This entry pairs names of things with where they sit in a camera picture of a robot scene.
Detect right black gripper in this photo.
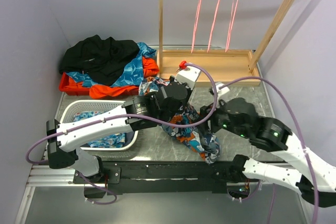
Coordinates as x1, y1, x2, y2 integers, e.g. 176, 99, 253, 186
190, 95, 248, 137

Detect blue orange patterned shorts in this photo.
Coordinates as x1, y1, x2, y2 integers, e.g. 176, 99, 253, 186
139, 77, 221, 164

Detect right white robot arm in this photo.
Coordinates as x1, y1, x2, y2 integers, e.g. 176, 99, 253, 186
204, 98, 335, 208

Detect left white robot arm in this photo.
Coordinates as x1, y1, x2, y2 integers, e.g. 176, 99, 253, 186
47, 75, 196, 183

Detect wooden hanger rack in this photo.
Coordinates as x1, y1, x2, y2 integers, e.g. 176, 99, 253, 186
157, 0, 295, 83

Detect orange garment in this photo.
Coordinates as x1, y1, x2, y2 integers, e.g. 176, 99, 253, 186
59, 57, 160, 100

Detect blue floral garment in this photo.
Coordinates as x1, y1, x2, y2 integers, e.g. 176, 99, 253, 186
73, 111, 126, 148

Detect black garment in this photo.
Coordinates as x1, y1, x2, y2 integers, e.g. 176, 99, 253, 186
58, 35, 140, 86

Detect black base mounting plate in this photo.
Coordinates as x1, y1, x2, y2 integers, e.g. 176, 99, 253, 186
89, 161, 249, 195

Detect white laundry basket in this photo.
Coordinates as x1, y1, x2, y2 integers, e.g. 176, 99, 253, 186
60, 100, 138, 152

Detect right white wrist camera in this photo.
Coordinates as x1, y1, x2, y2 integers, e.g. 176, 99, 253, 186
209, 82, 230, 101

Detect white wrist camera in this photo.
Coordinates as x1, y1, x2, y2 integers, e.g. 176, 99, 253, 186
175, 61, 201, 90
209, 82, 230, 101

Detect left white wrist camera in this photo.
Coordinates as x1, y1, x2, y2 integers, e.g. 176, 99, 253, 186
175, 61, 201, 90

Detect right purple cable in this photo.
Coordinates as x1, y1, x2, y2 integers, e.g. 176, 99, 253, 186
223, 77, 320, 224

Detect purple cable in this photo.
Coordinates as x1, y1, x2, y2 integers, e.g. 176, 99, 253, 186
25, 62, 218, 205
223, 77, 320, 224

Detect pink wire hanger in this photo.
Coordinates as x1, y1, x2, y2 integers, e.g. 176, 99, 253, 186
225, 0, 239, 52
207, 0, 221, 53
191, 0, 202, 53

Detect aluminium rail frame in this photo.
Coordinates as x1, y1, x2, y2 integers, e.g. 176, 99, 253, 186
14, 66, 318, 224

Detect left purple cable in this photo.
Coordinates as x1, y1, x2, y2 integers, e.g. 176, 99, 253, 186
25, 62, 218, 205

